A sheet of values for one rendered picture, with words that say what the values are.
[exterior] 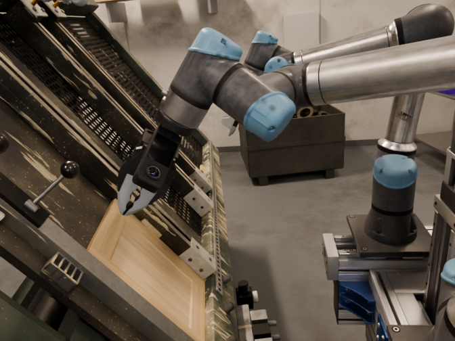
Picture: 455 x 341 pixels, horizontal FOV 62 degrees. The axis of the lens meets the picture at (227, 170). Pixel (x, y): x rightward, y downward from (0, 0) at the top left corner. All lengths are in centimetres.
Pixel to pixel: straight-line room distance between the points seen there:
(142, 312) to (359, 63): 68
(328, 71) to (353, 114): 450
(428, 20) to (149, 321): 97
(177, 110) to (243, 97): 11
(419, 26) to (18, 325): 103
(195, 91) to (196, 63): 4
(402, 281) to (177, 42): 428
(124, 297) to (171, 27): 438
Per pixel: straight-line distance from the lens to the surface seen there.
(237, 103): 56
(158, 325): 94
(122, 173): 67
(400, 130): 125
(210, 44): 59
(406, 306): 115
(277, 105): 55
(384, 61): 62
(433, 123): 545
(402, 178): 114
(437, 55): 61
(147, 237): 117
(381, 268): 127
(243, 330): 134
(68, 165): 83
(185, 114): 61
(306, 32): 478
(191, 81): 59
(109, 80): 177
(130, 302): 91
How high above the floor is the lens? 169
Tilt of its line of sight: 22 degrees down
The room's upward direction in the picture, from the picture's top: 6 degrees counter-clockwise
